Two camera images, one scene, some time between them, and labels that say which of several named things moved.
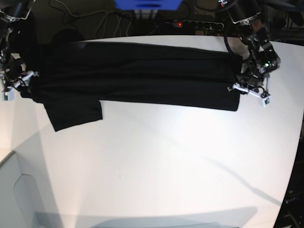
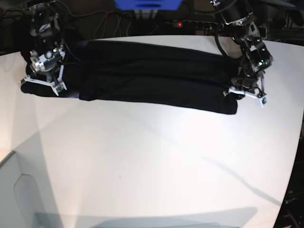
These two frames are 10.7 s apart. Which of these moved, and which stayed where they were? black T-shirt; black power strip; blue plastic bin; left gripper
Moved: left gripper; black T-shirt
Stayed: black power strip; blue plastic bin
